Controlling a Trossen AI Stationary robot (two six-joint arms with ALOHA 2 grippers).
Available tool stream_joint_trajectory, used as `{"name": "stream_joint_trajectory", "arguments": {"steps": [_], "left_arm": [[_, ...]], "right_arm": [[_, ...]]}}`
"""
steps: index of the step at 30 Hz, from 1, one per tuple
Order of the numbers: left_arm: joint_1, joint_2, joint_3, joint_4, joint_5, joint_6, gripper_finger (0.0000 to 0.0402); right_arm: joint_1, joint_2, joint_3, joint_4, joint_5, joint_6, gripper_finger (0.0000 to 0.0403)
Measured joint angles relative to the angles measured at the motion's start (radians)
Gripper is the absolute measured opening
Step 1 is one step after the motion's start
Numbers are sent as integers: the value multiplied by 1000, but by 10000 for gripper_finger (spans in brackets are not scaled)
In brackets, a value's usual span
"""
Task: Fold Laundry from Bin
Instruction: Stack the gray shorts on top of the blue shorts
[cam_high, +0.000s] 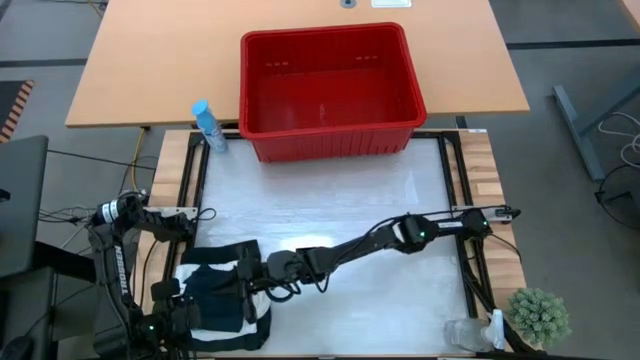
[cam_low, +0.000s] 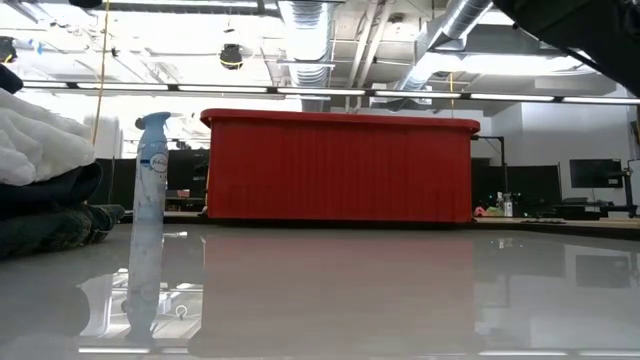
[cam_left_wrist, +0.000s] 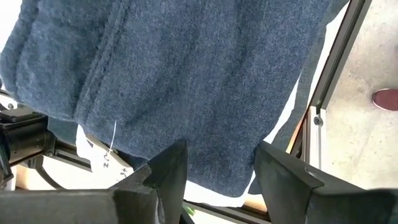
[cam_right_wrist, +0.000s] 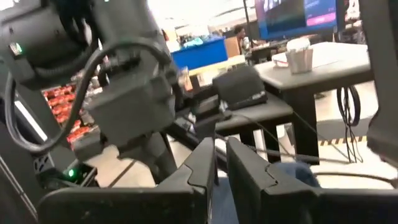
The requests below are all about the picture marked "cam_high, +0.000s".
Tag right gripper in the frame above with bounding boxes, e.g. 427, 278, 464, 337
235, 248, 307, 325

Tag orange wooden desk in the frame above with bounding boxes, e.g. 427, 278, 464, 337
64, 0, 530, 129

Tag grey equipment case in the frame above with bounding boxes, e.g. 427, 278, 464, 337
0, 134, 50, 279

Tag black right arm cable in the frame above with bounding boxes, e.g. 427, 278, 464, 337
263, 273, 331, 304

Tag red plastic laundry bin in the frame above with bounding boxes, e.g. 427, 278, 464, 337
238, 21, 428, 164

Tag dark denim jeans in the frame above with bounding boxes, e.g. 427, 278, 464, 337
172, 239, 274, 353

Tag white floor cable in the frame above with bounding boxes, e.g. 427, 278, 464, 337
597, 111, 640, 167
38, 203, 101, 236

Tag grey metal desk leg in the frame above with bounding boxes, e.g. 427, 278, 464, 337
552, 63, 640, 182

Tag white lace garment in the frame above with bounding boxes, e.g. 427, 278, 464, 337
172, 259, 272, 342

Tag small green potted plant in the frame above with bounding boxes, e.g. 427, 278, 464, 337
505, 287, 572, 350

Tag black floor cable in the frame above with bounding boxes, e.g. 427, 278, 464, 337
594, 163, 640, 232

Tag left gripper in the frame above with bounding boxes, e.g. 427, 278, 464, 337
150, 278, 204, 346

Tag clear spray bottle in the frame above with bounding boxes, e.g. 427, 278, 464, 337
443, 308, 506, 353

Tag dark navy garment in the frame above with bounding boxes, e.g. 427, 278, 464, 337
182, 263, 251, 334

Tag light blue air freshener bottle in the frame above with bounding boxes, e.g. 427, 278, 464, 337
192, 98, 230, 155

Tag black aluminium table frame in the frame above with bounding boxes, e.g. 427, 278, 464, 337
117, 128, 534, 360

